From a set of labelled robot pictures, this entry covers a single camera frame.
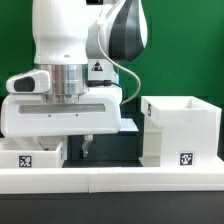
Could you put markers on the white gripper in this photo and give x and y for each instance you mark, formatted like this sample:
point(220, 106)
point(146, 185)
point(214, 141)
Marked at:
point(25, 111)

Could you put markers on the white front drawer box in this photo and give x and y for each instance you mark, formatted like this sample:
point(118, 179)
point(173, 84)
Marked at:
point(31, 156)

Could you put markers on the white drawer cabinet frame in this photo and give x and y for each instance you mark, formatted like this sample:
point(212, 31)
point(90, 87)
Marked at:
point(180, 131)

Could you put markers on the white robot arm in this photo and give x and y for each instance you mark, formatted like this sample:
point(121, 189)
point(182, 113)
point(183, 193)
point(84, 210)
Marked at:
point(72, 90)

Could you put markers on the white marker tag sheet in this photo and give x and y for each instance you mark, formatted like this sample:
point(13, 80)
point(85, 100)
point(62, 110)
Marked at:
point(128, 125)

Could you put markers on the white front fence rail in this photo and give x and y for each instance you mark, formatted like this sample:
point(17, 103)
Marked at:
point(96, 180)

